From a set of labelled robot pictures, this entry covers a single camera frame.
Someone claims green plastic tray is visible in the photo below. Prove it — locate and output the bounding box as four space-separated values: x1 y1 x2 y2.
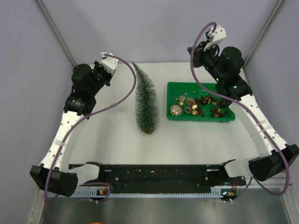
166 82 236 123

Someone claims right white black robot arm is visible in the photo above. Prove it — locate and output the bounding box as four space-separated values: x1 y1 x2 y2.
187 41 299 185

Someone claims grey slotted cable duct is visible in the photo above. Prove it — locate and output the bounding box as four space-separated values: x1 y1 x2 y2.
74 186 236 199

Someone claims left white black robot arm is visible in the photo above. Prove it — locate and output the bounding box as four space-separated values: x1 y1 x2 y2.
30 57 118 197

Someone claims small green christmas tree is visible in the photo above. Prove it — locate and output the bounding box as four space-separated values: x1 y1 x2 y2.
132 63 159 135

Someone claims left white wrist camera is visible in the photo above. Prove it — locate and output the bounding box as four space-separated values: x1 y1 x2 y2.
100 52 119 75

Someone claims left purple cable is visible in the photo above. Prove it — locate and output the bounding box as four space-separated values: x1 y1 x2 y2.
43 53 137 206

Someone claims right aluminium frame post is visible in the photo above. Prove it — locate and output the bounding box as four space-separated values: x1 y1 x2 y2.
242 0 287 67

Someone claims left aluminium frame post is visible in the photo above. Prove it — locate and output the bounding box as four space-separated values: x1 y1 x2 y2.
34 0 77 67

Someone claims large silver gold bauble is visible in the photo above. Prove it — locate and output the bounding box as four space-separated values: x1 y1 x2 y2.
169 105 182 116

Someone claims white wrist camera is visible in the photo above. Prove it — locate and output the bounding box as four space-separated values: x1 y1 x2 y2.
204 25 227 51
100 52 119 75

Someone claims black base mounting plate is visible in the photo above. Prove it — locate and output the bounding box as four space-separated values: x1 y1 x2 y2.
95 164 246 194

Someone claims aluminium frame post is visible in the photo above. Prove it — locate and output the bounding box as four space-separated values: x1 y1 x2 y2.
242 0 287 67
34 0 77 67

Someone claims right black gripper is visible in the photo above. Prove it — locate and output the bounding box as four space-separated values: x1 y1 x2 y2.
187 40 224 83

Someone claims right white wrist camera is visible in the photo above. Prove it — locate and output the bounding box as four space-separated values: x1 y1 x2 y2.
204 25 227 51

